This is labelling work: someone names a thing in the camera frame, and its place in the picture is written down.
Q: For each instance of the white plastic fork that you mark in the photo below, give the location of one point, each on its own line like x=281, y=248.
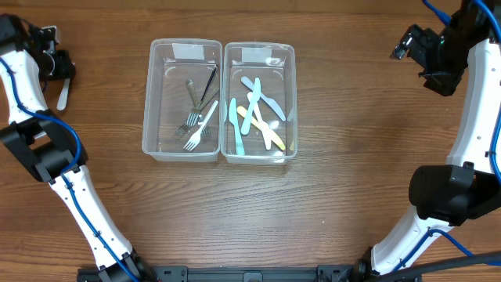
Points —
x=195, y=138

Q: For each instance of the clear plastic container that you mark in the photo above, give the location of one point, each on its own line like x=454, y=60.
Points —
x=275, y=65
x=172, y=62

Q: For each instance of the dark metal fork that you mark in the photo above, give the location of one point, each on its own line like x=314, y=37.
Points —
x=213, y=74

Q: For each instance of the white plastic knife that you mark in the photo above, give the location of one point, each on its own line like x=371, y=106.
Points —
x=263, y=125

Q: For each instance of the clear plastic container right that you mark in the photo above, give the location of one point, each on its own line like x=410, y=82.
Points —
x=275, y=65

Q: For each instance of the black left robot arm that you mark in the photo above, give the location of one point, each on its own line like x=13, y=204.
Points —
x=51, y=151

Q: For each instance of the pale grey-blue plastic knife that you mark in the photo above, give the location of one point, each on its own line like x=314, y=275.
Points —
x=269, y=101

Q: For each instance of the pale blue plastic fork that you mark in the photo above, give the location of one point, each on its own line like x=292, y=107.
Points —
x=63, y=97

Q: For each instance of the light blue plastic knife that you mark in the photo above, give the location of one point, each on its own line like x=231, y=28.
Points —
x=256, y=95

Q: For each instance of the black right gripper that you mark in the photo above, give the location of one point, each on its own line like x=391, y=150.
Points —
x=438, y=81

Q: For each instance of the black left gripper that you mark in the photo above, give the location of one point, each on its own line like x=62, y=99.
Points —
x=63, y=70

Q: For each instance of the clear plastic container left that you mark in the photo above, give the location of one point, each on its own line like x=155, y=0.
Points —
x=172, y=62

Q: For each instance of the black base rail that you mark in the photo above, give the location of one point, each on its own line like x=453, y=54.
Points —
x=324, y=273

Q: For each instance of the wide metal fork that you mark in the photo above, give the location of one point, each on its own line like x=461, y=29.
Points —
x=193, y=98

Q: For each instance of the teal plastic knife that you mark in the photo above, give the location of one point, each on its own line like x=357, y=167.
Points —
x=234, y=121

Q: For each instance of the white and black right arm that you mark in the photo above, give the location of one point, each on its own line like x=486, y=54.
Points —
x=467, y=185

